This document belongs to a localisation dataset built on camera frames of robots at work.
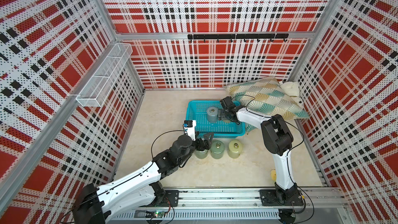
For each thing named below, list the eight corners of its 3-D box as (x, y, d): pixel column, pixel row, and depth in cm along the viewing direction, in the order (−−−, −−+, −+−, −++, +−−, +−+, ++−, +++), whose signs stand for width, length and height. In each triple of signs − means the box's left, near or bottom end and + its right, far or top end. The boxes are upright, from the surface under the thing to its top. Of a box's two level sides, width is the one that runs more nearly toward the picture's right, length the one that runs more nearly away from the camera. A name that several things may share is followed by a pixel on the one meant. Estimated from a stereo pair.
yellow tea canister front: (228, 158, 88) (230, 152, 81) (227, 145, 94) (228, 138, 86) (241, 158, 88) (244, 152, 81) (239, 145, 94) (242, 138, 86)
